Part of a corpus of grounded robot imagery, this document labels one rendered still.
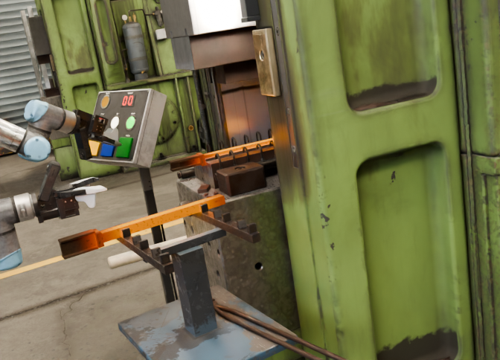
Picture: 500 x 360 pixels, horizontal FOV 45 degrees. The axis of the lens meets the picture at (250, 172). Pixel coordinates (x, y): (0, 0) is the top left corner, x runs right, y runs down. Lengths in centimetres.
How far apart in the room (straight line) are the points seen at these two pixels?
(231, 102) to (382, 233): 72
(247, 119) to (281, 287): 61
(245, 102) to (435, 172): 71
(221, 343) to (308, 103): 59
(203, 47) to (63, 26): 496
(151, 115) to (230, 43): 56
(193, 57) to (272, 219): 51
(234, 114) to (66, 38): 471
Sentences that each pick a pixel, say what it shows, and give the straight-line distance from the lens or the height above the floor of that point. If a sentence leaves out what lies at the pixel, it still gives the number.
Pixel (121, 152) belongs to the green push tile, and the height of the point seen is 99.
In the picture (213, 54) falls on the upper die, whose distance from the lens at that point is 177.
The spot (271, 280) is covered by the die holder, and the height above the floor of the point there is 64.
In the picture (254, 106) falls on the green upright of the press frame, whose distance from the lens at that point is 210.
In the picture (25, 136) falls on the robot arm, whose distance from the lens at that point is 193.
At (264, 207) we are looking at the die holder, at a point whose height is 87.
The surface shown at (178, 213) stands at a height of 94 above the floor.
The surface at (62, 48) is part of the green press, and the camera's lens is 660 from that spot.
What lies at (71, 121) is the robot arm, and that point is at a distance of 209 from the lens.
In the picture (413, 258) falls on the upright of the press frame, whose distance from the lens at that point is 176.
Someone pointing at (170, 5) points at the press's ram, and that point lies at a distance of 188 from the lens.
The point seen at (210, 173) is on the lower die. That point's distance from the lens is 181.
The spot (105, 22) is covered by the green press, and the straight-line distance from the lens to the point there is 657.
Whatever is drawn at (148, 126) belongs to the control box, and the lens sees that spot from 222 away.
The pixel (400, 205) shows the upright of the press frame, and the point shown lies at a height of 84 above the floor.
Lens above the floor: 138
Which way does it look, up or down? 14 degrees down
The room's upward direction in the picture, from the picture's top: 9 degrees counter-clockwise
